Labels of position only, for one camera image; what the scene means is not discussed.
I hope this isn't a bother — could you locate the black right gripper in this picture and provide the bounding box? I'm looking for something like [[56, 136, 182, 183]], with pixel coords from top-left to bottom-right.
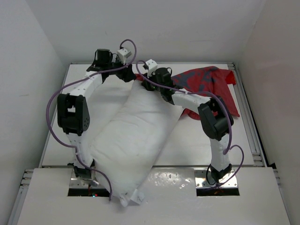
[[142, 70, 163, 93]]

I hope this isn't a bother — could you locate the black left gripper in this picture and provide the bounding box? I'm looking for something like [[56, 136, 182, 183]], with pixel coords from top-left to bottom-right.
[[106, 56, 136, 82]]

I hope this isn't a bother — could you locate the red patterned pillowcase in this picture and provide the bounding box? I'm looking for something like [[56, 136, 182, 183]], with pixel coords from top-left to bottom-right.
[[136, 66, 240, 117]]

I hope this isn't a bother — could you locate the white pillow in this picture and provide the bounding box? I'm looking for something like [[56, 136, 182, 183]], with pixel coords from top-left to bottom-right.
[[89, 81, 183, 207]]

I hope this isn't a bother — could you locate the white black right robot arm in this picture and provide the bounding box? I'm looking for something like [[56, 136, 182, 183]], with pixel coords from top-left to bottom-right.
[[142, 65, 233, 183]]

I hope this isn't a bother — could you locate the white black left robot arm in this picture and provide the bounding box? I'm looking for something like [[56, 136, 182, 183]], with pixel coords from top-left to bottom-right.
[[57, 47, 135, 181]]

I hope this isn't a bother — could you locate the white front cover board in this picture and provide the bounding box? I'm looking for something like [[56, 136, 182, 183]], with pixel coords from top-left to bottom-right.
[[18, 167, 290, 225]]

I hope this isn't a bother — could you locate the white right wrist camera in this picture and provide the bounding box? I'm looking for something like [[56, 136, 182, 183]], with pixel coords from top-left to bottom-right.
[[143, 59, 158, 76]]

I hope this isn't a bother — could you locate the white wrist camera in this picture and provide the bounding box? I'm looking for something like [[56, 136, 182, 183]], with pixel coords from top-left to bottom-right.
[[143, 59, 158, 76], [117, 48, 132, 65]]

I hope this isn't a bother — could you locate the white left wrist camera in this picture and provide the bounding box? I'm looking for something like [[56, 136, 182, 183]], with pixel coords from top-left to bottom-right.
[[117, 48, 132, 65]]

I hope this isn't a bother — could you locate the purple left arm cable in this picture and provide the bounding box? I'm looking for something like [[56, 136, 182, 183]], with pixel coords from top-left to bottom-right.
[[45, 39, 138, 202]]

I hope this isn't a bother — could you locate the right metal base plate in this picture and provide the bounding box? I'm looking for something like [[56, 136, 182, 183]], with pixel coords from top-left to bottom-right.
[[195, 167, 239, 188]]

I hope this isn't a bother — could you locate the metal base plate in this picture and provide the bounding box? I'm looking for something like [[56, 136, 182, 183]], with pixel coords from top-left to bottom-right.
[[69, 169, 110, 189], [195, 167, 239, 188]]

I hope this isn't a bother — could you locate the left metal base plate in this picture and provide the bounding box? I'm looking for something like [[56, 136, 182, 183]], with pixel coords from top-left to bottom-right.
[[69, 169, 110, 189]]

